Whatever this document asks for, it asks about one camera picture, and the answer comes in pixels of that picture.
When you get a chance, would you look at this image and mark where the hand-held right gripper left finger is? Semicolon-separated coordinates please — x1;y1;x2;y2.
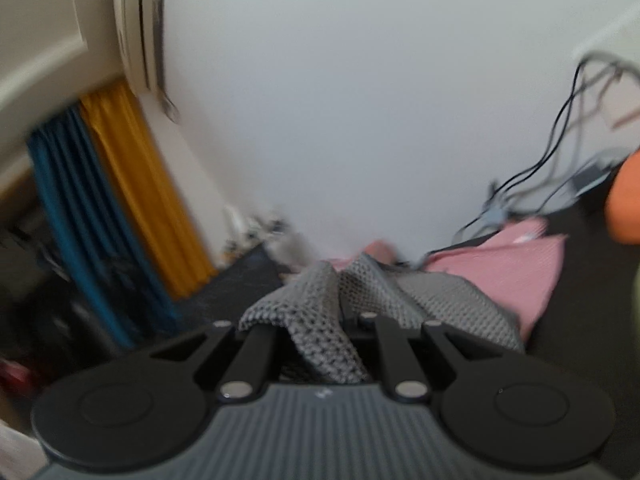
149;322;279;402

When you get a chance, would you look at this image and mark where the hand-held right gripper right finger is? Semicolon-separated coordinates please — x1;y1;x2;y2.
345;312;502;403

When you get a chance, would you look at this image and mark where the grey woven cloth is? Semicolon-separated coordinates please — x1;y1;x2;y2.
237;252;526;386

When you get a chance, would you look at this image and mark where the pink woven cloth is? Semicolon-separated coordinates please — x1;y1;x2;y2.
327;217;568;343

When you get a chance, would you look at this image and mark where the grey usb hub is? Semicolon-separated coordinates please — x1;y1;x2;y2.
484;195;507;228

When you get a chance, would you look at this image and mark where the yellow curtain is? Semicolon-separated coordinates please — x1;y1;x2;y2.
80;82;218;301

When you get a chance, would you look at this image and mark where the blue curtain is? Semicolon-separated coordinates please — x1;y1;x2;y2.
27;107;181;348

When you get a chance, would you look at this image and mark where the orange rounded object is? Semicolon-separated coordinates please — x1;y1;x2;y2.
604;149;640;246

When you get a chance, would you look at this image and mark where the white air conditioner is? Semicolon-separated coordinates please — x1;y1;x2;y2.
112;0;166;93

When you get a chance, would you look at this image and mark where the black cable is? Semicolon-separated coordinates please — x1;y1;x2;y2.
452;59;593;247

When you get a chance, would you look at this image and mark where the grey cable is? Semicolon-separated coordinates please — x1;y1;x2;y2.
500;57;640;221

